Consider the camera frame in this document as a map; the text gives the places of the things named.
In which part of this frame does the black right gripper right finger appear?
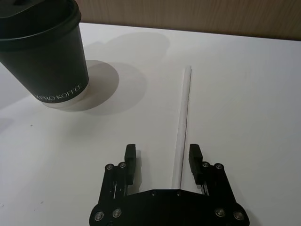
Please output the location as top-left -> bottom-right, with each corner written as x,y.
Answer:
189,144 -> 246,219

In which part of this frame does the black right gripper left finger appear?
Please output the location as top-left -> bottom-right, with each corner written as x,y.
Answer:
92,144 -> 137,217

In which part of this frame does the white paper-wrapped straw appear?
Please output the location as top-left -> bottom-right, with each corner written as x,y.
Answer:
171,65 -> 193,190

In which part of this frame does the black paper coffee cup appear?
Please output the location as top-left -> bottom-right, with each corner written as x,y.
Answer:
0,23 -> 90,112

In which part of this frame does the black plastic cup lid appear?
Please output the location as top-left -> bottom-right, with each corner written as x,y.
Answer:
0,0 -> 82,52

